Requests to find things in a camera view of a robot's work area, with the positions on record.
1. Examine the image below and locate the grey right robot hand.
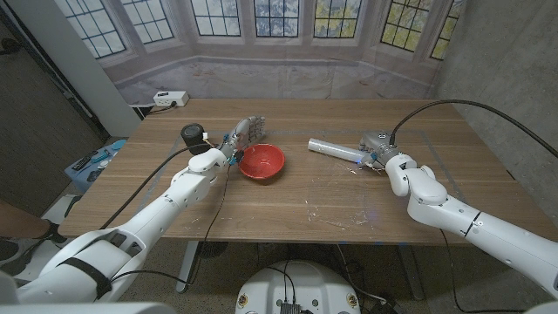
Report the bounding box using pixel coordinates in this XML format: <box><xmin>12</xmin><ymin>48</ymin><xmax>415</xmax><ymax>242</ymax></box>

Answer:
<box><xmin>357</xmin><ymin>130</ymin><xmax>400</xmax><ymax>169</ymax></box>

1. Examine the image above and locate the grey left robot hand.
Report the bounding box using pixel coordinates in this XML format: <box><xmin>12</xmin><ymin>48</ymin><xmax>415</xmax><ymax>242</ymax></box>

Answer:
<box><xmin>220</xmin><ymin>115</ymin><xmax>266</xmax><ymax>163</ymax></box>

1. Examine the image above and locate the clear plastic bag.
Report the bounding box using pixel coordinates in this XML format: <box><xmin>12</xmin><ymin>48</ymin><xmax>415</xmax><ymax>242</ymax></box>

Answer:
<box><xmin>307</xmin><ymin>138</ymin><xmax>377</xmax><ymax>230</ymax></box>

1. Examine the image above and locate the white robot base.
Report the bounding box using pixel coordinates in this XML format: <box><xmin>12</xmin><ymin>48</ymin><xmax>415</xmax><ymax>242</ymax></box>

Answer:
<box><xmin>235</xmin><ymin>260</ymin><xmax>362</xmax><ymax>314</ymax></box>

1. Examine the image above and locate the red bowl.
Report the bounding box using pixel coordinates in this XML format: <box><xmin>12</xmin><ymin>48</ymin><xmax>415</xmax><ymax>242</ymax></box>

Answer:
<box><xmin>238</xmin><ymin>143</ymin><xmax>286</xmax><ymax>181</ymax></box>

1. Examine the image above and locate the black cup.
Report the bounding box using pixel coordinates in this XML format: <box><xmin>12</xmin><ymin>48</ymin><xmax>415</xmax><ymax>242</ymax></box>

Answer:
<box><xmin>180</xmin><ymin>123</ymin><xmax>210</xmax><ymax>156</ymax></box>

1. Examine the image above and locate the white power strip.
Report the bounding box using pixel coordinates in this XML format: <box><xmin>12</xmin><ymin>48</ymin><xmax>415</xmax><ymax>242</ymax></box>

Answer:
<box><xmin>153</xmin><ymin>90</ymin><xmax>190</xmax><ymax>107</ymax></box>

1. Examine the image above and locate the white table leg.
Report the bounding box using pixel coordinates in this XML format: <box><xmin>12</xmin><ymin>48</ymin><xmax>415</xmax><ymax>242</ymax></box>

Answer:
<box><xmin>175</xmin><ymin>241</ymin><xmax>201</xmax><ymax>294</ymax></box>
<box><xmin>397</xmin><ymin>245</ymin><xmax>425</xmax><ymax>301</ymax></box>

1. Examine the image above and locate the black remote control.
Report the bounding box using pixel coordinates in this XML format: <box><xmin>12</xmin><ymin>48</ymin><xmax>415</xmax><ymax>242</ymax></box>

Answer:
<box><xmin>71</xmin><ymin>150</ymin><xmax>99</xmax><ymax>172</ymax></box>

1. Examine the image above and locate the blue side table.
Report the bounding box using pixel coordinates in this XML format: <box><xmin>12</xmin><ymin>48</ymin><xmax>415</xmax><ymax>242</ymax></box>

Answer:
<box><xmin>64</xmin><ymin>139</ymin><xmax>127</xmax><ymax>194</ymax></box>

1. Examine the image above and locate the black grey sneaker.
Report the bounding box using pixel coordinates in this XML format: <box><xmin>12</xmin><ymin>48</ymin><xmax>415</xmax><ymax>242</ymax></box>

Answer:
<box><xmin>0</xmin><ymin>238</ymin><xmax>34</xmax><ymax>276</ymax></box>
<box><xmin>37</xmin><ymin>220</ymin><xmax>69</xmax><ymax>245</ymax></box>

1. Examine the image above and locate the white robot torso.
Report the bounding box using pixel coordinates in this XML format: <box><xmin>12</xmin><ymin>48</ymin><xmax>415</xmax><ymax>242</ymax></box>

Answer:
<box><xmin>0</xmin><ymin>300</ymin><xmax>558</xmax><ymax>314</ymax></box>

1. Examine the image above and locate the person bare leg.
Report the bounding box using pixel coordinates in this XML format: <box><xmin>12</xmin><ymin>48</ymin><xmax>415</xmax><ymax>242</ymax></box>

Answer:
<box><xmin>0</xmin><ymin>198</ymin><xmax>51</xmax><ymax>240</ymax></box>

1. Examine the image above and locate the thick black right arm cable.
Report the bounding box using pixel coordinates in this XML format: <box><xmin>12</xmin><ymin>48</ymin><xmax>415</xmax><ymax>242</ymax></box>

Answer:
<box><xmin>390</xmin><ymin>99</ymin><xmax>558</xmax><ymax>159</ymax></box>

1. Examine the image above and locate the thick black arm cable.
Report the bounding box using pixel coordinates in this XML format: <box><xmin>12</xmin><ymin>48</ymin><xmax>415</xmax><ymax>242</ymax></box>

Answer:
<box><xmin>99</xmin><ymin>143</ymin><xmax>219</xmax><ymax>231</ymax></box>
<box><xmin>390</xmin><ymin>99</ymin><xmax>558</xmax><ymax>159</ymax></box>

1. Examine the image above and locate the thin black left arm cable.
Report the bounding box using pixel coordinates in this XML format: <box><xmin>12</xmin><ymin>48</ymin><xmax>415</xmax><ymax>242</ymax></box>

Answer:
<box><xmin>108</xmin><ymin>163</ymin><xmax>232</xmax><ymax>294</ymax></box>

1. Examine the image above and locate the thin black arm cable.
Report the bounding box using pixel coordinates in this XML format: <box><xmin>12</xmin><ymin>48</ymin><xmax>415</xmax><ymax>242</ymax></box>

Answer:
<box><xmin>108</xmin><ymin>163</ymin><xmax>232</xmax><ymax>294</ymax></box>
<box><xmin>439</xmin><ymin>229</ymin><xmax>528</xmax><ymax>314</ymax></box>

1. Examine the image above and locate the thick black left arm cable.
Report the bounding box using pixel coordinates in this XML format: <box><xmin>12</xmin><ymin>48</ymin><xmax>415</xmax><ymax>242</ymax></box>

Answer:
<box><xmin>99</xmin><ymin>143</ymin><xmax>219</xmax><ymax>231</ymax></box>

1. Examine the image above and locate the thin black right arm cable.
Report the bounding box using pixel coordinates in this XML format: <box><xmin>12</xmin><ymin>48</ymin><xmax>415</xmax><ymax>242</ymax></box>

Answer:
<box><xmin>439</xmin><ymin>229</ymin><xmax>528</xmax><ymax>314</ymax></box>

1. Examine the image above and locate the black door handle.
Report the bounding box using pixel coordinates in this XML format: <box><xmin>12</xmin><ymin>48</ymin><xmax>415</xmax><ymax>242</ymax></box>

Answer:
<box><xmin>0</xmin><ymin>38</ymin><xmax>22</xmax><ymax>57</ymax></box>

